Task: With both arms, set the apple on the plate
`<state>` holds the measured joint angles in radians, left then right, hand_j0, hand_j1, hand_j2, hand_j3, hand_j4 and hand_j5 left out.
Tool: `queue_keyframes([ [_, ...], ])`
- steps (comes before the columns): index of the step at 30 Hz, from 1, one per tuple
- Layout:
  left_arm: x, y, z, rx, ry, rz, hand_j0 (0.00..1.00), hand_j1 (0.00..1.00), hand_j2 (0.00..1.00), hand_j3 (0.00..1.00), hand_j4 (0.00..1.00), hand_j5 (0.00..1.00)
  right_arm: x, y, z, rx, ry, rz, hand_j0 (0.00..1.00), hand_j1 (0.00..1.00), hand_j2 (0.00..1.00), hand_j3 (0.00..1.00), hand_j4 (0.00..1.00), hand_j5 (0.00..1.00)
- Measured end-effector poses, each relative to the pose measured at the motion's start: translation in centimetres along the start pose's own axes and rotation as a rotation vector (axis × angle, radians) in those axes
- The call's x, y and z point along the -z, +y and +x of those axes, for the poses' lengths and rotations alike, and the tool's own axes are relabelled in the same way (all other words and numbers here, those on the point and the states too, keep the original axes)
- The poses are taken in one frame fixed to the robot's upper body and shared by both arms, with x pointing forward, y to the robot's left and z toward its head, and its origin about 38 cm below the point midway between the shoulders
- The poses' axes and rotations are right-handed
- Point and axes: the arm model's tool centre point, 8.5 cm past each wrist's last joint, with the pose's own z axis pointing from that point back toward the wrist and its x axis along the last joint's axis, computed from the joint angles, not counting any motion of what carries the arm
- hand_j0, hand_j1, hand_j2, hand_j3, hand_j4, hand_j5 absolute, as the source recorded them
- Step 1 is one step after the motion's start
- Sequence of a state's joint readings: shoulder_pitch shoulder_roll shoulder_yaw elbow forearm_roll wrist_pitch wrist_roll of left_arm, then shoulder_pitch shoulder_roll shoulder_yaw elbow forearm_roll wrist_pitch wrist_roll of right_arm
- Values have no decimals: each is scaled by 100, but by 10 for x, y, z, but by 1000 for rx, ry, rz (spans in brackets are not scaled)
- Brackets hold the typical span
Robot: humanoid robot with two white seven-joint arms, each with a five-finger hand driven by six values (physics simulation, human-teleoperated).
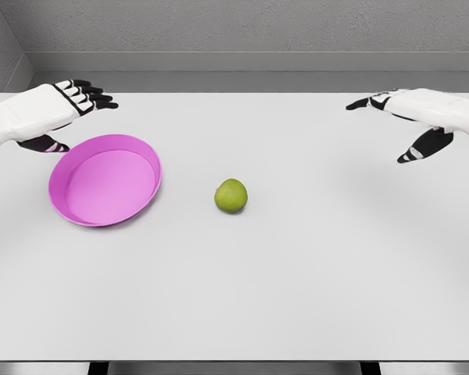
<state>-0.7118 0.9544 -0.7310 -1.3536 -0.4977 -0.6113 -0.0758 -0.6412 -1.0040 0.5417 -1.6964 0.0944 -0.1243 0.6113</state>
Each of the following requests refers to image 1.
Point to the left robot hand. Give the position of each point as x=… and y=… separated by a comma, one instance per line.
x=43, y=107

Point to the pink round plate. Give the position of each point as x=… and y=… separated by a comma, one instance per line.
x=105, y=180

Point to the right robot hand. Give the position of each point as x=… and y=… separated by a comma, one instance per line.
x=422, y=105

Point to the green apple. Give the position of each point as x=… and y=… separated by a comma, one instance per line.
x=230, y=195

